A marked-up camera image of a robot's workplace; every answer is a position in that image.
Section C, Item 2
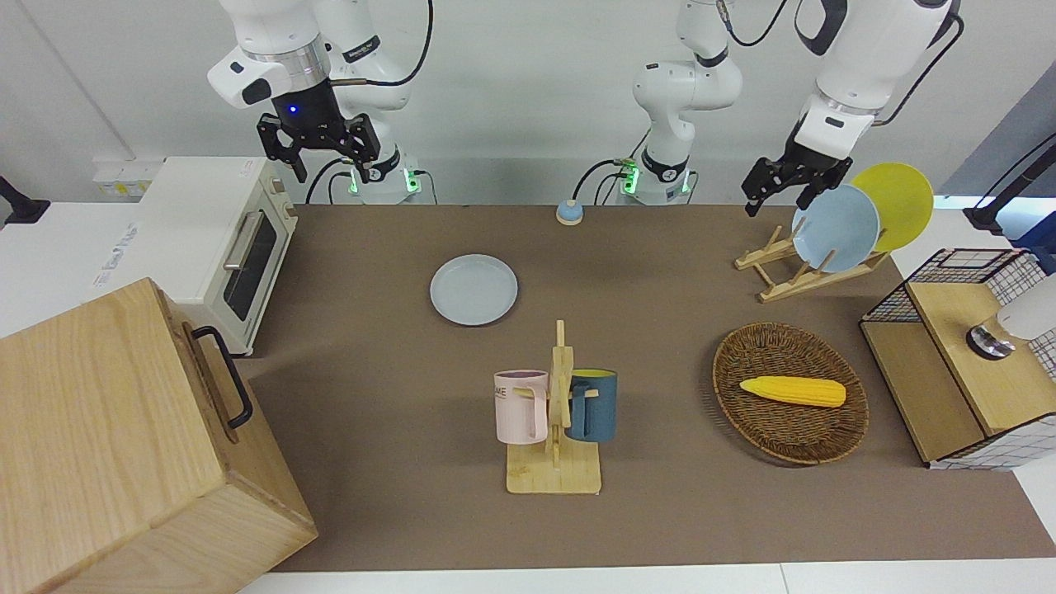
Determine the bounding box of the wooden plate rack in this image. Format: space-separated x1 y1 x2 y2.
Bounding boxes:
734 225 892 304

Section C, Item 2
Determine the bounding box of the wooden box with black handle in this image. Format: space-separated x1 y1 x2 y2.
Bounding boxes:
0 278 318 594

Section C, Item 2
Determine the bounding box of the brown wicker basket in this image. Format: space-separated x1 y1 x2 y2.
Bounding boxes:
713 322 870 466

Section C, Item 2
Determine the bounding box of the light blue plate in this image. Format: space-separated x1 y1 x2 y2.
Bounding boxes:
791 183 881 274

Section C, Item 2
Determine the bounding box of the pink mug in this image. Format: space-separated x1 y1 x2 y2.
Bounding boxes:
493 370 549 446

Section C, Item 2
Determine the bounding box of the white cylinder bottle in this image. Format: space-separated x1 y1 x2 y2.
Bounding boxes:
967 272 1056 361

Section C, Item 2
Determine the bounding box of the gray plate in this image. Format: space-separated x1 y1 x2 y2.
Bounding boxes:
430 254 519 327

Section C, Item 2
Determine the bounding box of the wooden mug holder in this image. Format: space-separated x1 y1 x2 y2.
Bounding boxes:
506 320 602 495

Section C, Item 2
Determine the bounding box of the black base cable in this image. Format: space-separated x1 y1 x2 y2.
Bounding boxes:
305 158 351 205
573 157 634 205

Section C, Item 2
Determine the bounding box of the black camera stand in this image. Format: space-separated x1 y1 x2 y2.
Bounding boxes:
0 176 50 225
964 132 1056 232

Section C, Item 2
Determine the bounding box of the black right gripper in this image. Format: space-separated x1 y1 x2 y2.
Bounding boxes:
257 78 382 184

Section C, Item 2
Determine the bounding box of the black right base cable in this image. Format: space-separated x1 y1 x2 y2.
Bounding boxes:
305 158 351 205

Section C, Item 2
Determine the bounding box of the yellow plate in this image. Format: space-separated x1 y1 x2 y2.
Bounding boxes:
850 163 935 253

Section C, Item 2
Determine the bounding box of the black left base cable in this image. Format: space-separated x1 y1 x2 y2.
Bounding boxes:
573 157 634 205

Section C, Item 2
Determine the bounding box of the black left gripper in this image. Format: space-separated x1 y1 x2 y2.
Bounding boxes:
741 140 854 217

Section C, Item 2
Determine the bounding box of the wire grid wooden shelf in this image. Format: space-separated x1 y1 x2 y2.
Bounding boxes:
860 247 1056 471

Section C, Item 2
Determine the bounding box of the dark blue mug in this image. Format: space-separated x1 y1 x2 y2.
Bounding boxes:
567 369 619 443

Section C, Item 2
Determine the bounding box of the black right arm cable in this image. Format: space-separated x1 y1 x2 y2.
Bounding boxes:
330 0 436 87

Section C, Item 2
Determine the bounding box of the brown table mat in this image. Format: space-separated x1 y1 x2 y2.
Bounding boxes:
239 204 1056 573

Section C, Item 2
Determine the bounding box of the white wall socket strip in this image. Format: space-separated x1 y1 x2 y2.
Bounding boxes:
92 157 166 197

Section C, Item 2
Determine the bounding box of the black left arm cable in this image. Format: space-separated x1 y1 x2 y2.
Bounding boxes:
870 4 964 126

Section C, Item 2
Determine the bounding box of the white toaster oven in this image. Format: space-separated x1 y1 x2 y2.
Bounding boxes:
136 157 298 357

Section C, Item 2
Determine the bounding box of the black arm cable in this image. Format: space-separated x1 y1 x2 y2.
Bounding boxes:
870 4 964 126
330 0 436 87

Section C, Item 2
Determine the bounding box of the yellow corn cob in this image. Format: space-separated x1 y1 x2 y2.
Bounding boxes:
739 376 847 408

